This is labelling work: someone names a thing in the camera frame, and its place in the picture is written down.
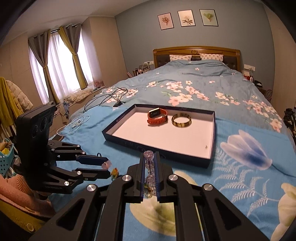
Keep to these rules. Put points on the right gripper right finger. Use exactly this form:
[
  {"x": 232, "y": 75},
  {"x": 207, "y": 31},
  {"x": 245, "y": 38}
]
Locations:
[{"x": 201, "y": 212}]

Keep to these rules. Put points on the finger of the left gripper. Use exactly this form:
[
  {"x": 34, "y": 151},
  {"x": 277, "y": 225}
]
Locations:
[
  {"x": 91, "y": 160},
  {"x": 84, "y": 174}
]

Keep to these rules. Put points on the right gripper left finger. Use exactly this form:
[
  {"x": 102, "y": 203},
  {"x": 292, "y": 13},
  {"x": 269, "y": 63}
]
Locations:
[{"x": 96, "y": 213}]

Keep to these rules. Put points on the orange smart watch band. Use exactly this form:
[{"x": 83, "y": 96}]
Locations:
[{"x": 157, "y": 116}]

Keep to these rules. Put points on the tortoiseshell bangle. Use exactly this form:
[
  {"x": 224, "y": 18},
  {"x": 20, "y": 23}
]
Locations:
[{"x": 181, "y": 120}]

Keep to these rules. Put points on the white earphones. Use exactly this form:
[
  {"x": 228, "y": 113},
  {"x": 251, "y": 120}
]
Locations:
[{"x": 73, "y": 126}]

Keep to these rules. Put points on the light blue floral blanket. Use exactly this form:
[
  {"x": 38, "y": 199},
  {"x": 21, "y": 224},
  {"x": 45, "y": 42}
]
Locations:
[{"x": 252, "y": 167}]

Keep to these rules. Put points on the navy shallow box tray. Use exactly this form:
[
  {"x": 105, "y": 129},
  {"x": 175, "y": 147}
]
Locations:
[{"x": 193, "y": 145}]

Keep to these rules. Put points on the grey yellow left curtain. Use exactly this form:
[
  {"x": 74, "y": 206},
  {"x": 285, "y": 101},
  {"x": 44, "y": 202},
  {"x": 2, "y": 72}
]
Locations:
[{"x": 39, "y": 45}]

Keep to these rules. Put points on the grey yellow curtain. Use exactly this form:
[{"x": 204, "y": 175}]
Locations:
[
  {"x": 39, "y": 45},
  {"x": 70, "y": 36}
]

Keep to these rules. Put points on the blue floral duvet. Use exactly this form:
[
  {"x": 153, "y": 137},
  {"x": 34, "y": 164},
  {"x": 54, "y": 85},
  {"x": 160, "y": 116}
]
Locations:
[{"x": 205, "y": 84}]

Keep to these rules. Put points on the grey yellow right curtain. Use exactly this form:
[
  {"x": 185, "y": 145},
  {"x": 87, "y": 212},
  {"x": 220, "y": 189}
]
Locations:
[{"x": 70, "y": 36}]

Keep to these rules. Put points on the left floral pillow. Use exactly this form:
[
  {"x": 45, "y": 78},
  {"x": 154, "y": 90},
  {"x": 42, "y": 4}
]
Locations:
[{"x": 180, "y": 57}]

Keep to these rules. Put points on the floral pillow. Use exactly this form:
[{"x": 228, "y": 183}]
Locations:
[
  {"x": 180, "y": 57},
  {"x": 218, "y": 57}
]

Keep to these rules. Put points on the right floral pillow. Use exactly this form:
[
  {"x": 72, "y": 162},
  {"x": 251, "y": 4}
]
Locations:
[{"x": 218, "y": 57}]

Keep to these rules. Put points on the pink flower framed picture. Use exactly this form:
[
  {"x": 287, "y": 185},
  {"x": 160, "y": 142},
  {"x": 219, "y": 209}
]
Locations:
[{"x": 165, "y": 21}]

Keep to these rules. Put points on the wooden headboard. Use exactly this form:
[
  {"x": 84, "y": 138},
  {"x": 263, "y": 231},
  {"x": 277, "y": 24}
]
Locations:
[{"x": 231, "y": 57}]

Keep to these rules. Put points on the white flower framed picture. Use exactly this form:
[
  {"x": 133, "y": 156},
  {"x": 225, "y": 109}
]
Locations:
[{"x": 186, "y": 18}]

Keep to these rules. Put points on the green leaf framed picture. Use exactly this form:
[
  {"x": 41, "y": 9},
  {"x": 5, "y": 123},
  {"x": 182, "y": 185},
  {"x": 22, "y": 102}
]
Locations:
[{"x": 209, "y": 18}]

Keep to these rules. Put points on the white wall socket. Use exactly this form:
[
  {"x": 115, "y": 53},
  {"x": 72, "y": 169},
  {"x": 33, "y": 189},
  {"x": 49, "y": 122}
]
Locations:
[{"x": 249, "y": 67}]

